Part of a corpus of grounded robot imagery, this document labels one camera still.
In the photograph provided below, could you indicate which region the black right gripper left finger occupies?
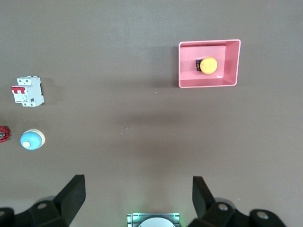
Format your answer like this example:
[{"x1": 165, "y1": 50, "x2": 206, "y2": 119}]
[{"x1": 0, "y1": 174, "x2": 86, "y2": 227}]

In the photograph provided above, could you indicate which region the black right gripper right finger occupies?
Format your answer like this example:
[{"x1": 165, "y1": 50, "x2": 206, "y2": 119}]
[{"x1": 187, "y1": 176, "x2": 288, "y2": 227}]

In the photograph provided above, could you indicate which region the yellow push button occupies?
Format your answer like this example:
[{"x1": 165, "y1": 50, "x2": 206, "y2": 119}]
[{"x1": 195, "y1": 56, "x2": 218, "y2": 74}]

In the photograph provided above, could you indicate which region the blue call bell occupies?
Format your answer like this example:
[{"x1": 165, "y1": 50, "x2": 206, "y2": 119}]
[{"x1": 20, "y1": 128, "x2": 46, "y2": 151}]

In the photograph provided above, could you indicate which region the pink plastic bin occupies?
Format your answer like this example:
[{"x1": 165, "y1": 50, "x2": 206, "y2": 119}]
[{"x1": 178, "y1": 39, "x2": 241, "y2": 89}]

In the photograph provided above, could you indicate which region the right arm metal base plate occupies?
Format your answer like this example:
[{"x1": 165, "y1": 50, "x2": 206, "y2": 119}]
[{"x1": 126, "y1": 212, "x2": 180, "y2": 227}]

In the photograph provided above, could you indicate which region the brass valve red handle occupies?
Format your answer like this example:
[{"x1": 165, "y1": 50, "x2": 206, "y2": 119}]
[{"x1": 0, "y1": 126, "x2": 11, "y2": 143}]

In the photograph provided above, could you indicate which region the white circuit breaker red switch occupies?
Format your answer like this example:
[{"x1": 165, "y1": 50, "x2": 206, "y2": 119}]
[{"x1": 11, "y1": 76, "x2": 45, "y2": 107}]

